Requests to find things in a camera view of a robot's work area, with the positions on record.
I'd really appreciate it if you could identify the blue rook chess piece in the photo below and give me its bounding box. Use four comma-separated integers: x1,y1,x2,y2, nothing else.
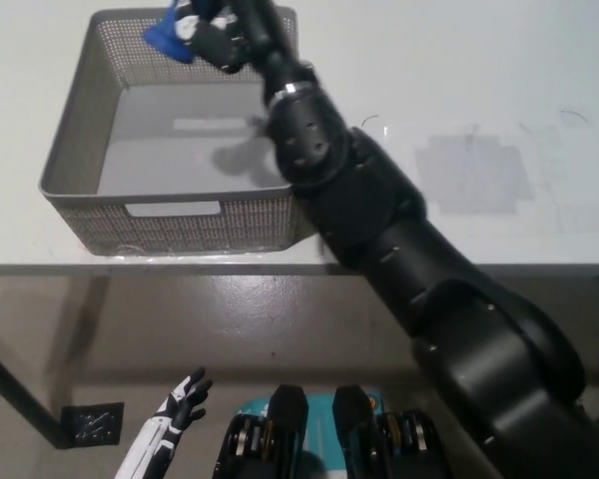
143,0,199,65

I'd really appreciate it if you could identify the black teal robot torso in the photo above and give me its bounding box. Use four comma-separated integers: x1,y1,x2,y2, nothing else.
211,383,453,479

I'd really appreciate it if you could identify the black table leg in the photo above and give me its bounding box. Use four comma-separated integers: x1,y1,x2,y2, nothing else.
0,323,79,453

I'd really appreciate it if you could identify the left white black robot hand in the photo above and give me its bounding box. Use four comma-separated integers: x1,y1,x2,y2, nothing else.
114,367,214,479

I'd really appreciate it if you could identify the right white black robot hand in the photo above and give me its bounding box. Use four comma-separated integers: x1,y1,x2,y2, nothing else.
176,0,313,97

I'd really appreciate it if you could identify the grey perforated plastic basket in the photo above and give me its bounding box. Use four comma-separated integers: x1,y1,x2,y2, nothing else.
38,7,306,257

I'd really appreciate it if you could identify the black floor marker plate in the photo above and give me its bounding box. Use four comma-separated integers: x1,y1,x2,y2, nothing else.
60,401,126,448

